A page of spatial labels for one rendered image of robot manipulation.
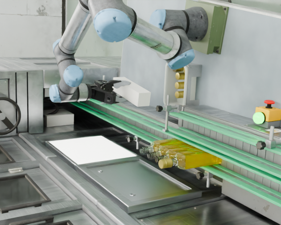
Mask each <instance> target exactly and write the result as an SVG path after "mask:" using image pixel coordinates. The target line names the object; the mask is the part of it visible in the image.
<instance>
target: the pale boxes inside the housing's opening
mask: <svg viewBox="0 0 281 225"><path fill-rule="evenodd" d="M43 96H44V97H49V96H50V95H49V88H44V89H43ZM53 111H55V109H50V110H43V115H44V116H45V117H44V118H43V125H45V126H46V127H53V126H63V125H73V124H74V114H72V113H71V112H69V111H67V110H65V109H59V110H58V112H57V113H55V114H52V115H47V114H49V113H51V112H53Z"/></svg>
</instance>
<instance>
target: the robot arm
mask: <svg viewBox="0 0 281 225"><path fill-rule="evenodd" d="M92 22H93V24H94V28H95V30H96V32H97V34H98V36H99V37H100V38H101V39H102V40H104V41H106V42H114V41H115V42H120V41H122V40H124V39H126V38H127V39H129V40H131V41H133V42H136V43H138V44H140V45H142V46H144V47H147V48H149V49H151V50H153V51H155V52H156V53H157V55H158V57H160V58H161V59H163V60H165V61H166V62H167V63H168V66H169V68H170V69H173V70H175V69H179V68H182V67H185V66H186V65H188V64H189V63H191V62H192V61H193V59H194V57H195V54H194V50H193V49H192V46H191V44H190V41H192V42H199V41H201V40H202V39H203V38H204V37H205V35H206V33H207V29H208V17H207V13H206V11H205V10H204V9H203V8H202V7H196V6H194V7H191V8H188V9H185V10H172V9H157V10H155V11H154V12H153V13H152V14H151V16H150V19H149V22H147V21H145V20H143V19H141V18H139V17H138V16H137V14H136V12H135V10H133V9H132V8H131V7H129V6H127V5H125V4H124V3H123V1H122V0H79V3H78V5H77V7H76V9H75V11H74V13H73V15H72V17H71V20H70V22H69V24H68V26H67V28H66V30H65V32H64V34H63V36H62V38H61V39H58V40H57V41H56V42H54V43H53V52H54V55H55V58H56V62H57V65H58V70H59V73H60V76H61V80H60V82H59V84H55V85H51V86H50V89H49V95H50V99H51V101H52V102H54V103H61V102H74V101H77V102H80V101H86V100H90V99H91V98H92V99H94V100H98V101H101V102H104V103H107V104H111V105H112V104H116V103H119V102H123V101H126V100H127V99H125V98H123V97H121V96H120V97H118V96H117V95H116V94H115V93H112V91H113V90H114V89H113V88H112V87H114V88H116V89H117V88H119V87H121V86H125V85H129V84H131V82H129V81H126V80H119V79H116V80H110V81H109V82H107V81H106V80H95V82H94V84H88V83H87V84H85V83H81V82H82V79H83V71H82V70H81V69H80V67H78V66H77V65H76V61H75V58H74V54H75V52H76V50H77V49H78V47H79V45H80V43H81V41H82V40H83V38H84V36H85V34H86V32H87V31H88V29H89V27H90V25H91V23H92ZM104 82H107V83H104Z"/></svg>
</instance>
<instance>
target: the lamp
mask: <svg viewBox="0 0 281 225"><path fill-rule="evenodd" d="M253 120H254V122H255V123H257V124H263V123H264V122H265V120H266V116H265V114H264V113H263V112H257V113H255V114H254V115H253Z"/></svg>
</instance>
